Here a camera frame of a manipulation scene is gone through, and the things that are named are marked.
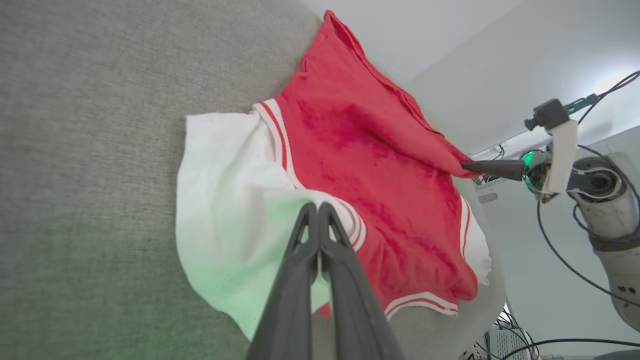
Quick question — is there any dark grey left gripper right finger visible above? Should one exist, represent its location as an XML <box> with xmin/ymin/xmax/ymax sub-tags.
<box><xmin>318</xmin><ymin>201</ymin><xmax>406</xmax><ymax>360</ymax></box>

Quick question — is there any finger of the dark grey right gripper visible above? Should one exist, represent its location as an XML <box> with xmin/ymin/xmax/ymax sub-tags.
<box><xmin>460</xmin><ymin>159</ymin><xmax>526</xmax><ymax>181</ymax></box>

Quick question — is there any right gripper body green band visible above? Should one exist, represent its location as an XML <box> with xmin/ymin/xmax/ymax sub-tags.
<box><xmin>520</xmin><ymin>149</ymin><xmax>555</xmax><ymax>204</ymax></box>

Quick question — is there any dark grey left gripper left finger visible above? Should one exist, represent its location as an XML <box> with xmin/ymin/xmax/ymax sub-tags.
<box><xmin>246</xmin><ymin>202</ymin><xmax>320</xmax><ymax>360</ymax></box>

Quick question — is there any red and white garment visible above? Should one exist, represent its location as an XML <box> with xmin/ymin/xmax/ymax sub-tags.
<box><xmin>175</xmin><ymin>10</ymin><xmax>493</xmax><ymax>343</ymax></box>

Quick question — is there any grey perforated box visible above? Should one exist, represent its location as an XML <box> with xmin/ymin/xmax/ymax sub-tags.
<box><xmin>491</xmin><ymin>327</ymin><xmax>532</xmax><ymax>360</ymax></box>

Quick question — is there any grey fabric sofa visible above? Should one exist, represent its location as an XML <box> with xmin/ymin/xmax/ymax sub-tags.
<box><xmin>0</xmin><ymin>0</ymin><xmax>507</xmax><ymax>360</ymax></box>

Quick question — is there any white wall socket box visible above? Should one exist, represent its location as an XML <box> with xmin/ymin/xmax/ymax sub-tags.
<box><xmin>472</xmin><ymin>176</ymin><xmax>507</xmax><ymax>205</ymax></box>

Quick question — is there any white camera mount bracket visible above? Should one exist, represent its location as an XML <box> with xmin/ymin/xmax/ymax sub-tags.
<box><xmin>546</xmin><ymin>119</ymin><xmax>579</xmax><ymax>197</ymax></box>

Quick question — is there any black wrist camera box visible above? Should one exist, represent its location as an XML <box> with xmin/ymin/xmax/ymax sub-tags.
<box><xmin>524</xmin><ymin>98</ymin><xmax>572</xmax><ymax>132</ymax></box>

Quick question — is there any thin black looping cable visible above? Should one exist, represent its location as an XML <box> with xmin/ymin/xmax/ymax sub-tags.
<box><xmin>536</xmin><ymin>197</ymin><xmax>640</xmax><ymax>309</ymax></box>

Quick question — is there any thin black cable teal connector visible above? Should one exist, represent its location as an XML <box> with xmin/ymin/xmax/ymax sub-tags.
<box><xmin>564</xmin><ymin>70</ymin><xmax>640</xmax><ymax>126</ymax></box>

